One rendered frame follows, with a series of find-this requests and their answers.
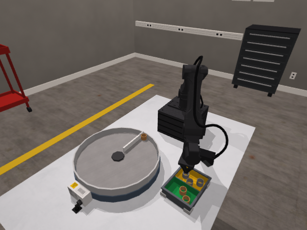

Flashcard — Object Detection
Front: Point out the grey round turntable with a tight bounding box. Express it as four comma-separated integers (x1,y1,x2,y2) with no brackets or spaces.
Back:
68,127,161,214

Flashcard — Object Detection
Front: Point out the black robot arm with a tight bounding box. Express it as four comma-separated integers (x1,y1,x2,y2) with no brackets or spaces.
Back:
167,64,216,167

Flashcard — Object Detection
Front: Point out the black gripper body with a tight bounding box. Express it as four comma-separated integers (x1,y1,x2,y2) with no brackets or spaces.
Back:
178,148,194,170

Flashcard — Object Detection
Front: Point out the green bin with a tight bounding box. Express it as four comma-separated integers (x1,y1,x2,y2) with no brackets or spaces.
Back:
165,177,199,205

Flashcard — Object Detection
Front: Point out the bronze bushing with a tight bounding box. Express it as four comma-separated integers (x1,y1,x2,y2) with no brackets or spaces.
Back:
141,134,147,140
179,186,187,196
182,195,190,204

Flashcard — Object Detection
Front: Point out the dark grey divided bin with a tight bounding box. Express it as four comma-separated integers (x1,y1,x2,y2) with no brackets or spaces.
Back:
161,166,212,212

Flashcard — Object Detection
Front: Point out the yellow bin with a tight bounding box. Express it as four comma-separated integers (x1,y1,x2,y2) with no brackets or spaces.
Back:
175,168,208,191

